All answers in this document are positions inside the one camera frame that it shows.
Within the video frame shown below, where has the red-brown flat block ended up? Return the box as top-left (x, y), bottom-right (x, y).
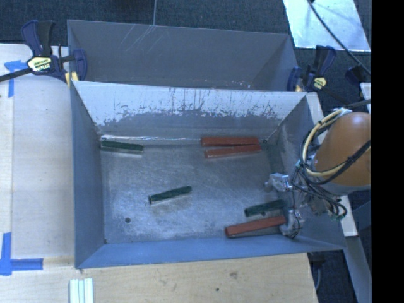
top-left (200, 136), bottom-right (261, 148)
top-left (224, 215), bottom-right (288, 239)
top-left (203, 144), bottom-right (263, 160)

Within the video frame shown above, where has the dark green flat block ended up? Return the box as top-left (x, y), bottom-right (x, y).
top-left (244, 199), bottom-right (287, 218)
top-left (148, 185), bottom-right (193, 205)
top-left (100, 140), bottom-right (145, 153)

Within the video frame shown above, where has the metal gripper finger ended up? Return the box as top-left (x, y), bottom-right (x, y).
top-left (278, 208), bottom-right (306, 239)
top-left (264, 172), bottom-right (294, 193)

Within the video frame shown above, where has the grey metal bin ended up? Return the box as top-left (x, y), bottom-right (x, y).
top-left (66, 19), bottom-right (348, 270)

